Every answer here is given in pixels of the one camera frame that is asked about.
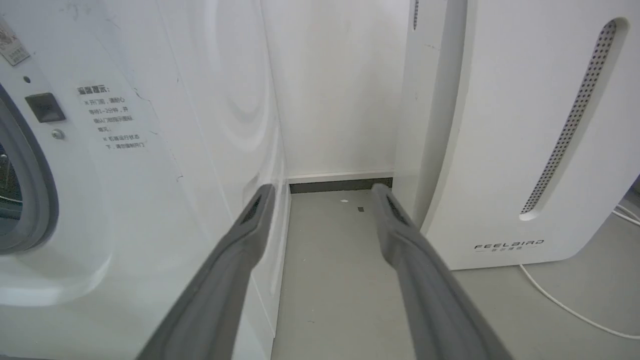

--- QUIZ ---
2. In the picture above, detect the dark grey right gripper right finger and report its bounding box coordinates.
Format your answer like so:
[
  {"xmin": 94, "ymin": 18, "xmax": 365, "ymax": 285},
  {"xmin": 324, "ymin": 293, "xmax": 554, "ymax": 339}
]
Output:
[{"xmin": 371, "ymin": 183, "xmax": 513, "ymax": 360}]

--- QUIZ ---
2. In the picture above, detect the white and grey baseboard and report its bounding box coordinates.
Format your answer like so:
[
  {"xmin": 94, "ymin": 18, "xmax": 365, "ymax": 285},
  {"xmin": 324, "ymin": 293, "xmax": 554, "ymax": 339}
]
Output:
[{"xmin": 287, "ymin": 171, "xmax": 394, "ymax": 195}]

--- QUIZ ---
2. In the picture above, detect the white power cable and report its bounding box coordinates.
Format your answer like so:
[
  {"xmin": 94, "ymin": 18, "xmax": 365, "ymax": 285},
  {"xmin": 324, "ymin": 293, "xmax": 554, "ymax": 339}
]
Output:
[{"xmin": 519, "ymin": 203, "xmax": 640, "ymax": 341}]

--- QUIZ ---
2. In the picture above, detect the white front-load washing machine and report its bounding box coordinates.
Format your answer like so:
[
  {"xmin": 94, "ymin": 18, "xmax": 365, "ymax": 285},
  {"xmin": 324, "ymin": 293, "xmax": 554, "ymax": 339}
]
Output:
[{"xmin": 0, "ymin": 0, "xmax": 292, "ymax": 360}]

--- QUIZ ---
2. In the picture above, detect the white Feelbird air purifier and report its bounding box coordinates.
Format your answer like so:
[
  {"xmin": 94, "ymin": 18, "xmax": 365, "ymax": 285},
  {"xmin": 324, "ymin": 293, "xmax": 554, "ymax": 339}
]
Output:
[{"xmin": 392, "ymin": 0, "xmax": 640, "ymax": 271}]

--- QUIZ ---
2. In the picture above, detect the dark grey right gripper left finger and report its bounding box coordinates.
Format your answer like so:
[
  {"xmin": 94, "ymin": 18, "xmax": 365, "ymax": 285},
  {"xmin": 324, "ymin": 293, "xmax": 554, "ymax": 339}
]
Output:
[{"xmin": 136, "ymin": 183, "xmax": 277, "ymax": 360}]

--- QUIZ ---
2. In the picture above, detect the clear warning text sticker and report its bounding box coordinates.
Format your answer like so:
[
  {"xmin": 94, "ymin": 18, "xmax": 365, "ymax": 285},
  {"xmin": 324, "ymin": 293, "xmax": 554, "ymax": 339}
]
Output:
[{"xmin": 76, "ymin": 84, "xmax": 148, "ymax": 152}]

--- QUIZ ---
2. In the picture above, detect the grey rubber door gasket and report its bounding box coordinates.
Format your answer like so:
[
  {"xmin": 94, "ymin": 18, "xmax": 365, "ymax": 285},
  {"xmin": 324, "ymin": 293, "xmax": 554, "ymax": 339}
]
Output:
[{"xmin": 0, "ymin": 84, "xmax": 60, "ymax": 256}]

